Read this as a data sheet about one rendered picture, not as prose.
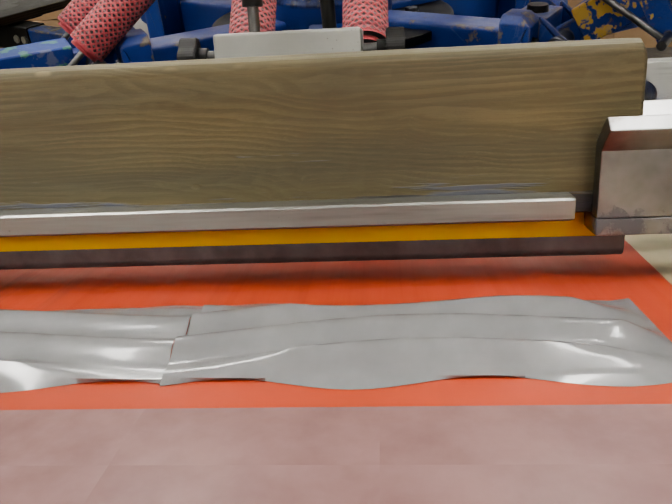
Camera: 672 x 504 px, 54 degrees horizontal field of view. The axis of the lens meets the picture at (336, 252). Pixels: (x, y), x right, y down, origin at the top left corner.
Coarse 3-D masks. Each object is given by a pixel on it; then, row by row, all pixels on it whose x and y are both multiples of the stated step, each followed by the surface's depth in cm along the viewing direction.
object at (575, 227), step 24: (576, 216) 31; (0, 240) 34; (24, 240) 34; (48, 240) 34; (72, 240) 33; (96, 240) 33; (120, 240) 33; (144, 240) 33; (168, 240) 33; (192, 240) 33; (216, 240) 33; (240, 240) 33; (264, 240) 33; (288, 240) 33; (312, 240) 33; (336, 240) 33; (360, 240) 32; (384, 240) 32; (408, 240) 32
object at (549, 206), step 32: (544, 192) 30; (0, 224) 31; (32, 224) 31; (64, 224) 31; (96, 224) 31; (128, 224) 31; (160, 224) 30; (192, 224) 30; (224, 224) 30; (256, 224) 30; (288, 224) 30; (320, 224) 30; (352, 224) 30; (384, 224) 30; (416, 224) 30
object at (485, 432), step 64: (576, 256) 34; (640, 256) 33; (192, 384) 23; (256, 384) 22; (448, 384) 22; (512, 384) 22; (576, 384) 21; (128, 448) 19; (192, 448) 19; (256, 448) 19; (320, 448) 19; (384, 448) 19; (448, 448) 18; (512, 448) 18; (576, 448) 18; (640, 448) 18
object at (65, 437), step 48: (0, 288) 33; (48, 288) 33; (96, 288) 33; (144, 288) 32; (192, 288) 32; (96, 384) 23; (144, 384) 23; (0, 432) 20; (48, 432) 20; (96, 432) 20; (0, 480) 18; (48, 480) 18; (96, 480) 18
